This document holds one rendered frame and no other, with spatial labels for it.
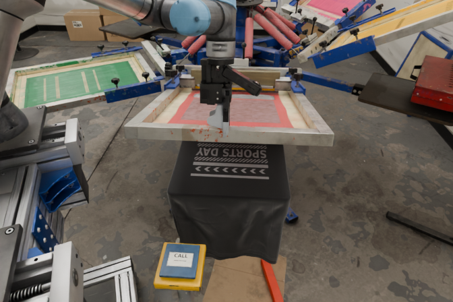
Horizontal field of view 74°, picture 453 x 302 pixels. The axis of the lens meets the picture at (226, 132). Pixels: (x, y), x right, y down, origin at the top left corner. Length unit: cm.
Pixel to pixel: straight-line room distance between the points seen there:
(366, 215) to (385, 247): 26
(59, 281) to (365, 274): 180
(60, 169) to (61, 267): 43
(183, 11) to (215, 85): 21
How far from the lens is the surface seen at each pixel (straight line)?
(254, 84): 78
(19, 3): 39
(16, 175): 104
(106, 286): 184
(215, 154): 125
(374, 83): 200
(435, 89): 170
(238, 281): 196
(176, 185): 114
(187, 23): 66
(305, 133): 84
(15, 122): 102
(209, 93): 79
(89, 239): 231
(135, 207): 238
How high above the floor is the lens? 176
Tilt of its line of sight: 36 degrees down
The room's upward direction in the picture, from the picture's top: straight up
